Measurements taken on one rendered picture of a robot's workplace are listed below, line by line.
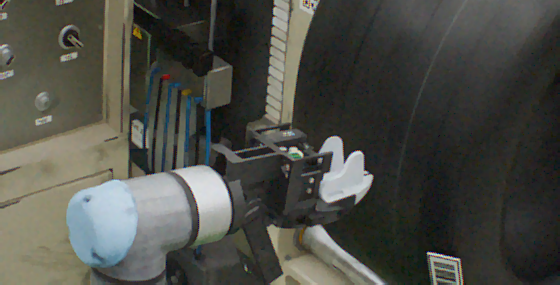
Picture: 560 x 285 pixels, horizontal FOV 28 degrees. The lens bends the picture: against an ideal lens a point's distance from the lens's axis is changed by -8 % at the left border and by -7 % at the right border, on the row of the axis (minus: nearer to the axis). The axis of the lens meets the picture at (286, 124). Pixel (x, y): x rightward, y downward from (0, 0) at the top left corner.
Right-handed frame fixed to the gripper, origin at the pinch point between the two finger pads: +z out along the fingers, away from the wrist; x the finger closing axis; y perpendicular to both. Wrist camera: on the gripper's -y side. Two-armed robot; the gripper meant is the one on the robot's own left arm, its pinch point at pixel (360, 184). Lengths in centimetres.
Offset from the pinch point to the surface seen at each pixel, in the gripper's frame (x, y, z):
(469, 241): -12.1, -2.5, 6.4
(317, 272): 20.8, -28.8, 18.3
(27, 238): 62, -42, -6
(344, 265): 15.7, -24.5, 17.8
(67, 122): 68, -25, 3
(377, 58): 2.9, 13.2, 1.8
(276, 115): 43, -16, 25
